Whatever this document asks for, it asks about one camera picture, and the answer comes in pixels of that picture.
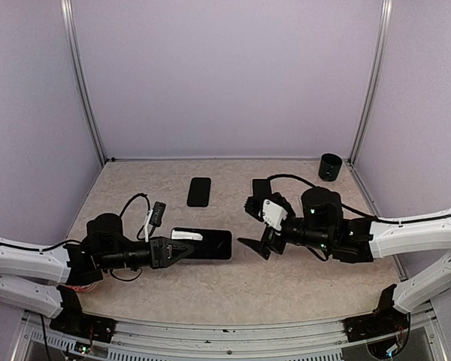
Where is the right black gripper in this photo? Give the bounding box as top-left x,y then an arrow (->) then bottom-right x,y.
239,191 -> 333,259

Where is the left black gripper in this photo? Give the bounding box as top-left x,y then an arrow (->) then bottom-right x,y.
100,236 -> 194,270

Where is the pink phone case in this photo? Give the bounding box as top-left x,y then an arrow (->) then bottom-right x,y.
252,178 -> 272,199

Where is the black smartphone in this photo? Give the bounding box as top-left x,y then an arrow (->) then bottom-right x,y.
171,227 -> 233,260

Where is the black phone case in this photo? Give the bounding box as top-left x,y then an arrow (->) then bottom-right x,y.
186,177 -> 211,208

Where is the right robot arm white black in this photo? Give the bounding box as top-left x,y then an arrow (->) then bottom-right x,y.
239,187 -> 451,334

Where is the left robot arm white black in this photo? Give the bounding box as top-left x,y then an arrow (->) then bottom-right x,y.
0,213 -> 193,335

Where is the red white patterned dish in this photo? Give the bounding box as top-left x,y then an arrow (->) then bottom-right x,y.
67,283 -> 97,293

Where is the dark green cup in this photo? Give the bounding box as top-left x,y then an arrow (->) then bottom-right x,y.
318,153 -> 343,182

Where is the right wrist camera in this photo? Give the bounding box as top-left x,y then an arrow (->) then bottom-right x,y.
260,199 -> 288,232

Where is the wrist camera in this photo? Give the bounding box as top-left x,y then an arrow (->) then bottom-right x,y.
260,199 -> 288,232
143,202 -> 166,242

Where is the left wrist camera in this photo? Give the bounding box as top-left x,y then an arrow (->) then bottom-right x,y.
143,202 -> 166,242

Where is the front aluminium rail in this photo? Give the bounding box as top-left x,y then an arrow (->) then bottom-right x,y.
20,300 -> 437,361

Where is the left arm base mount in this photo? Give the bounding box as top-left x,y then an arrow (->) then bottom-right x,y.
50,313 -> 117,344

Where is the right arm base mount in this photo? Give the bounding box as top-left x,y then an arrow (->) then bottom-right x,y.
344,311 -> 410,342

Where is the right aluminium frame post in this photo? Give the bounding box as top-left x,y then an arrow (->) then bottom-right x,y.
348,0 -> 394,168

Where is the aluminium frame post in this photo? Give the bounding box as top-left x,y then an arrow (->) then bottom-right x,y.
60,0 -> 107,167
348,0 -> 394,168

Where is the left aluminium frame post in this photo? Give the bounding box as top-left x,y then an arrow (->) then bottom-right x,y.
60,0 -> 107,167

